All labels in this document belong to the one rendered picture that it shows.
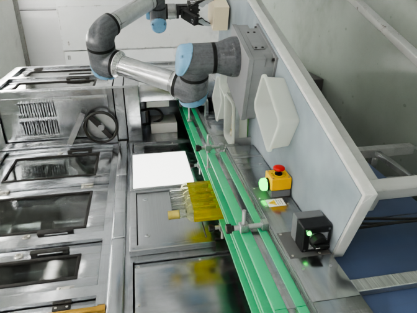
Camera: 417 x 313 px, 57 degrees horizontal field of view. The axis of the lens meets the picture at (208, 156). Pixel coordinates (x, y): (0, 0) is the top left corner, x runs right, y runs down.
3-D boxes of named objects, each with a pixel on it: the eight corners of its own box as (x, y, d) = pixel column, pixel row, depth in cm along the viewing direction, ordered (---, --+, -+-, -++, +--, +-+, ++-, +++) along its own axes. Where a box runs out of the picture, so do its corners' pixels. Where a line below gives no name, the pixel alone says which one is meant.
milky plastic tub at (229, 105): (240, 135, 190) (223, 136, 189) (241, 90, 181) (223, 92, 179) (249, 148, 175) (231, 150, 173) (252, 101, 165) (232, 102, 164)
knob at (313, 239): (323, 245, 103) (329, 253, 100) (308, 247, 102) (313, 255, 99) (326, 231, 101) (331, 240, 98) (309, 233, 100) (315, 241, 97)
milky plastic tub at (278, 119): (291, 153, 129) (267, 155, 128) (275, 104, 142) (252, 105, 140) (307, 120, 115) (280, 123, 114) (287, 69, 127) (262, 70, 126)
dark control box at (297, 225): (317, 231, 111) (290, 235, 110) (321, 208, 108) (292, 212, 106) (331, 249, 104) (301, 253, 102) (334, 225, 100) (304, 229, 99)
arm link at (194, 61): (215, 53, 136) (177, 55, 134) (212, 83, 146) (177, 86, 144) (209, 35, 144) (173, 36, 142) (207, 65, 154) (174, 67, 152)
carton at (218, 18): (223, -6, 198) (208, -6, 197) (229, 7, 187) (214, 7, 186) (221, 16, 206) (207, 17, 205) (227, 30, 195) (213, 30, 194)
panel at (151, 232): (187, 153, 232) (130, 158, 227) (187, 149, 231) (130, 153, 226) (216, 246, 152) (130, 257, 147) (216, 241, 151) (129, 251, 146)
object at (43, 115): (141, 108, 313) (25, 115, 299) (136, 62, 297) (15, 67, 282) (143, 141, 251) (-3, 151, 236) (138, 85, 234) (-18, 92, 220)
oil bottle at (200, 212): (237, 209, 154) (184, 215, 151) (237, 198, 152) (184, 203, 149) (240, 217, 150) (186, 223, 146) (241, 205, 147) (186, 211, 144)
